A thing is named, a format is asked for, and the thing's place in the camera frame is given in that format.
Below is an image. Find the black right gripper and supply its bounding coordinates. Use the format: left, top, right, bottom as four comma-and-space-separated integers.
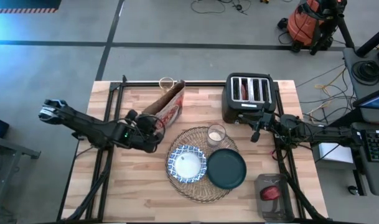
238, 102, 276, 144

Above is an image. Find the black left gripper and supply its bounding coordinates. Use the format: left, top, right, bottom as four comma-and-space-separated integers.
125, 108, 166, 154

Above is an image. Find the clear cup with white filling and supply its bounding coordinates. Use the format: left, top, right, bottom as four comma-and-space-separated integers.
207, 123, 227, 148

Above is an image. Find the orange cereal box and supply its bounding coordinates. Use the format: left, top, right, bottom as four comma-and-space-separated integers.
141, 79, 187, 129

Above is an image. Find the dark green plate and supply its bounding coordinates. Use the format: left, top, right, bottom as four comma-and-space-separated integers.
206, 147, 248, 190

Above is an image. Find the blue floral paper bowl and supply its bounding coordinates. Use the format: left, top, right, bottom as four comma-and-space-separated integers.
167, 144, 208, 184

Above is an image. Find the round woven placemat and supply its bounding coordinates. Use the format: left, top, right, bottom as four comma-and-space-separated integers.
164, 126, 240, 204

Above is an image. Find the black four-slot toaster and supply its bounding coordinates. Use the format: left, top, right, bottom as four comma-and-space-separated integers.
221, 72, 278, 124

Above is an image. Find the clear glass with yellow filling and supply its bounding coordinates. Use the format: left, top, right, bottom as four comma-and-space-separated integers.
158, 76, 175, 94

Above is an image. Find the clear plastic container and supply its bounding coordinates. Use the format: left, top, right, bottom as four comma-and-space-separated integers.
254, 173, 296, 223

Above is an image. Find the white paper sheet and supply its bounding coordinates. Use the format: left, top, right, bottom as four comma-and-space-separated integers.
318, 141, 355, 165

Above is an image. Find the orange shop vacuum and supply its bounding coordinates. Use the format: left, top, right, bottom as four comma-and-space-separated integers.
276, 0, 348, 56

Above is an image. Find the black rig pole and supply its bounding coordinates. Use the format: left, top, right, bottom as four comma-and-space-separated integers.
335, 14, 355, 49
355, 23, 379, 58

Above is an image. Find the black keyboard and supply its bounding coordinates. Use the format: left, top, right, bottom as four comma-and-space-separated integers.
362, 129, 379, 163

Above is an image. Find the grey metal side table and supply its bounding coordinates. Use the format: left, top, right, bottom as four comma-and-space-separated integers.
0, 133, 42, 223

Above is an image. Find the grey side desk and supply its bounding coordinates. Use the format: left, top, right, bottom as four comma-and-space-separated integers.
342, 46, 379, 197

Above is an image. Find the dark mat with hazard stripe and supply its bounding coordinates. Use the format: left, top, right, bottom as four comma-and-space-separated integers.
0, 0, 62, 14

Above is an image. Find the yellow floor cable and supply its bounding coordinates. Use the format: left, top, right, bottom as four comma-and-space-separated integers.
306, 67, 349, 116

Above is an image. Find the black floor cable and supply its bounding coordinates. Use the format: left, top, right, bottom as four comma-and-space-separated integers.
189, 0, 253, 16

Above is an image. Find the coiled black cable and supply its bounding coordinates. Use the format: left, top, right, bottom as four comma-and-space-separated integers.
350, 60, 379, 83

